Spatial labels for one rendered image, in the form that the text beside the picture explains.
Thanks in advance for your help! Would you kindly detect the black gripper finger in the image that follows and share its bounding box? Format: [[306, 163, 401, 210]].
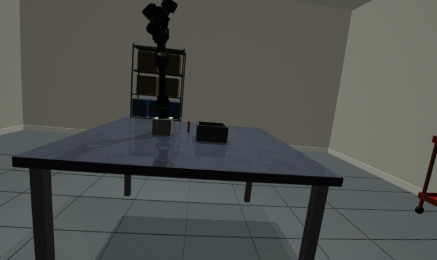
[[161, 0, 176, 10], [148, 13, 163, 33]]

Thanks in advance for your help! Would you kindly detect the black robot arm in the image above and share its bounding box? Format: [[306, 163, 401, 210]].
[[143, 3, 171, 119]]

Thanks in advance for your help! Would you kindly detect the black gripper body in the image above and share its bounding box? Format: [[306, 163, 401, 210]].
[[146, 3, 175, 37]]

